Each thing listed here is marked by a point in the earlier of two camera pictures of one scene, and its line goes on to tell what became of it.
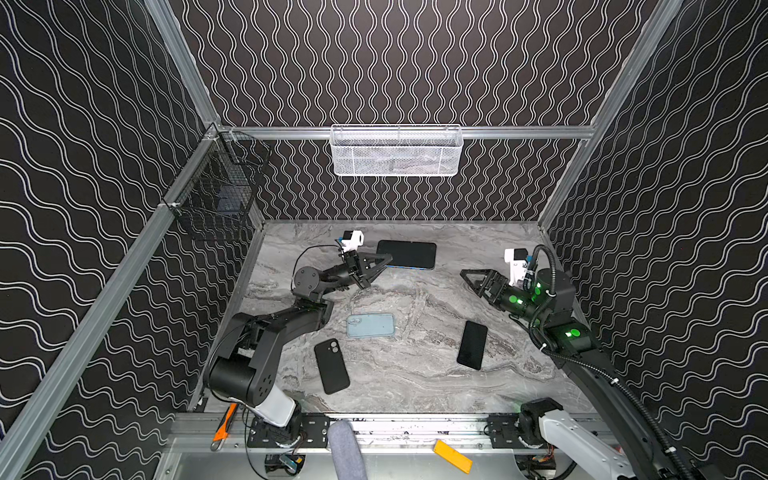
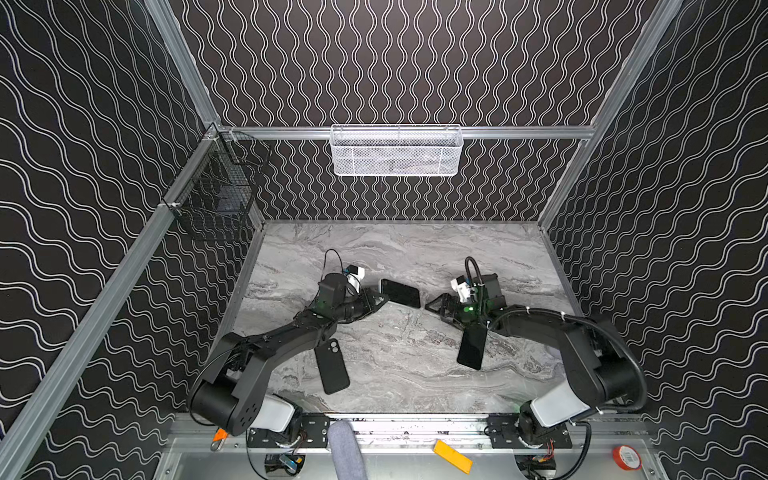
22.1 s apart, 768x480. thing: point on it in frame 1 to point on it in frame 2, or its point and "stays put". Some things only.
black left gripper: x=359 y=270 to x=360 y=302
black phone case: x=331 y=366 stays put
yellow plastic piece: x=453 y=456 stays put
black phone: x=472 y=346 stays put
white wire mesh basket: x=396 y=150 stays put
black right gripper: x=495 y=288 to x=454 y=307
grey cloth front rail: x=346 y=451 stays put
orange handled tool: x=224 y=427 stays put
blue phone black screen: x=409 y=254 to x=400 y=293
